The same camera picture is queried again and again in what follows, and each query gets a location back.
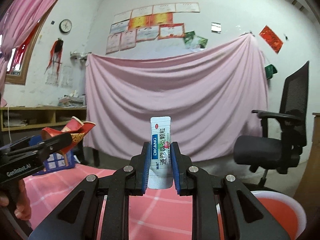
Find red crushed paper cup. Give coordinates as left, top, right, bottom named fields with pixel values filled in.
left=41, top=116, right=96, bottom=155

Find white medicine sachet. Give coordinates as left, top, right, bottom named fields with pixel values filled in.
left=148, top=116, right=173, bottom=190

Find left hand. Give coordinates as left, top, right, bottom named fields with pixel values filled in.
left=14, top=179, right=31, bottom=221

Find red and white basin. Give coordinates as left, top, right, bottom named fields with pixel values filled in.
left=217, top=188, right=306, bottom=239

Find blue cardboard box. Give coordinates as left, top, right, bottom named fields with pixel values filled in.
left=32, top=149, right=75, bottom=176

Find wooden cabinet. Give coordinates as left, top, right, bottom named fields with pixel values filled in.
left=294, top=113, right=320, bottom=225

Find stack of books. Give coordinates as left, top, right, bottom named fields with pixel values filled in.
left=58, top=90, right=86, bottom=107

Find pink checked tablecloth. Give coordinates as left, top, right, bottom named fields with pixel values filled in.
left=25, top=165, right=191, bottom=239

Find black office chair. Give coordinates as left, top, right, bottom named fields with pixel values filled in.
left=233, top=62, right=309, bottom=189

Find pink hanging bed sheet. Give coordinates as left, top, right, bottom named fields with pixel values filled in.
left=84, top=34, right=268, bottom=161

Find pink window curtain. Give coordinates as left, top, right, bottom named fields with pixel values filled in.
left=0, top=0, right=74, bottom=55

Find wooden wall shelf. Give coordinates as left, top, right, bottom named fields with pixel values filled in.
left=1, top=106, right=86, bottom=132

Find wooden window frame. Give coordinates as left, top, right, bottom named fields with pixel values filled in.
left=5, top=7, right=53, bottom=85

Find red tassel wall ornament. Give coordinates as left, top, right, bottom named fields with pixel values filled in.
left=46, top=38, right=63, bottom=77

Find round wall clock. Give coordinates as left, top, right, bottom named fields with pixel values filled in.
left=59, top=19, right=72, bottom=34

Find green wall hanging bag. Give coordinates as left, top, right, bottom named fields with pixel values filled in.
left=265, top=64, right=278, bottom=80

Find red paper wall poster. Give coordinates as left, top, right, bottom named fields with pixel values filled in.
left=259, top=25, right=283, bottom=54

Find green wall photos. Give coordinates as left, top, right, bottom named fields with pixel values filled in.
left=183, top=31, right=208, bottom=49

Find wall certificates cluster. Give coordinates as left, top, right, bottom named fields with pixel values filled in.
left=106, top=2, right=200, bottom=54

